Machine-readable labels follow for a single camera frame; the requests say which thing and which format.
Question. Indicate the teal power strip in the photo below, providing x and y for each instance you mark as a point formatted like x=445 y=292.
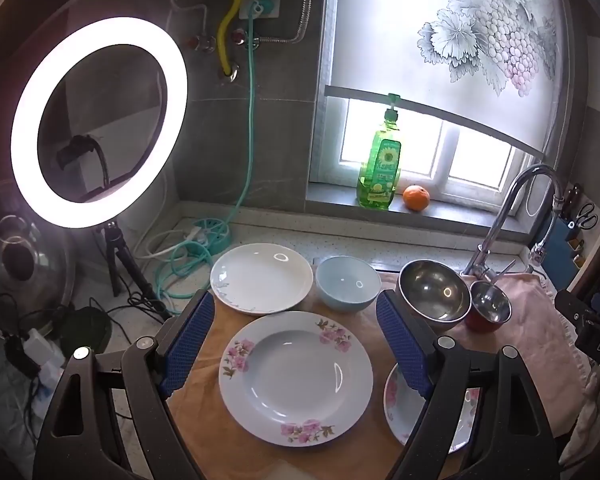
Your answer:
x=215 y=235

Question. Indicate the orange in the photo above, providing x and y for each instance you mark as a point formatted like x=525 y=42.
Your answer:
x=416 y=198

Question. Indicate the grey stone window sill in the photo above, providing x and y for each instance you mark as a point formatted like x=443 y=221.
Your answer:
x=330 y=200

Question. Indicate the small steel bowl red outside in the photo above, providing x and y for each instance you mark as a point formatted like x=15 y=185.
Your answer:
x=490 y=305

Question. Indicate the scissors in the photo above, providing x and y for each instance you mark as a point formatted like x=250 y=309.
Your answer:
x=587 y=216

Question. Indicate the white charger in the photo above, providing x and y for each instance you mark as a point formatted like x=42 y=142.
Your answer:
x=37 y=347

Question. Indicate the large steel bowl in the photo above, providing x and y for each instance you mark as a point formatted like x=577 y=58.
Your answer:
x=432 y=290

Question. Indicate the chrome faucet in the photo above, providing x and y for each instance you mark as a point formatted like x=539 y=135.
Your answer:
x=503 y=210

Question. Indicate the green dish soap bottle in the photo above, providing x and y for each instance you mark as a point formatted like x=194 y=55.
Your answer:
x=380 y=170

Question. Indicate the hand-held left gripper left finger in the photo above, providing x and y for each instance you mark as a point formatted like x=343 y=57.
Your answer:
x=190 y=345

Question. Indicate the pink floral plate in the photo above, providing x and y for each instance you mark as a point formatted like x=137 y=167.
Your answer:
x=405 y=410
x=295 y=375

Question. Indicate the white window frame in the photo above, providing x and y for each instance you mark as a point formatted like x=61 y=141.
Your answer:
x=445 y=160

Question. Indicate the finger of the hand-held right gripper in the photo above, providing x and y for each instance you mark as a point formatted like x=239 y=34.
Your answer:
x=572 y=310

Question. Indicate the grape print roller blind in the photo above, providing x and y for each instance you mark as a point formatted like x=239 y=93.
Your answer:
x=405 y=10

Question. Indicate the black rounded base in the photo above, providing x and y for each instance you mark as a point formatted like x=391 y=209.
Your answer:
x=85 y=327

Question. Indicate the light blue bowl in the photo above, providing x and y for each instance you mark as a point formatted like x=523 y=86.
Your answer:
x=347 y=285

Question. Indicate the black tripod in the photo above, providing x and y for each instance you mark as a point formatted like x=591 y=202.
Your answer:
x=114 y=260

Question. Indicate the knife holder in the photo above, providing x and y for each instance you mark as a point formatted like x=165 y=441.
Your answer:
x=570 y=240

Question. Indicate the white plate grey leaf print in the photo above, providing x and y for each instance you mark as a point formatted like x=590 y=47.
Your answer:
x=260 y=275

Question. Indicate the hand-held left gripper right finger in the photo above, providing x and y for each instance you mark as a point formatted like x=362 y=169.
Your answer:
x=402 y=345

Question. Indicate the pink towel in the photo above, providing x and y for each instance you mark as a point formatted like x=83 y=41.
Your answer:
x=535 y=340

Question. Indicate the tan cloth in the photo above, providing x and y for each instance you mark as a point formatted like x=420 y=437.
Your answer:
x=202 y=417

